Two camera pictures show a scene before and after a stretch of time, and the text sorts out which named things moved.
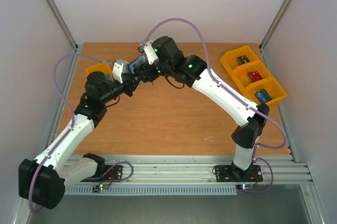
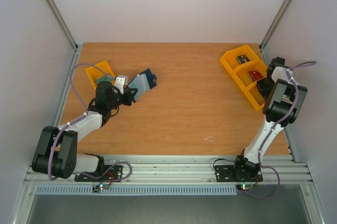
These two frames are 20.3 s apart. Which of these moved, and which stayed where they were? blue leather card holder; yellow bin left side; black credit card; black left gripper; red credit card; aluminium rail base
Moved: black left gripper; blue leather card holder
Stayed: aluminium rail base; red credit card; yellow bin left side; black credit card
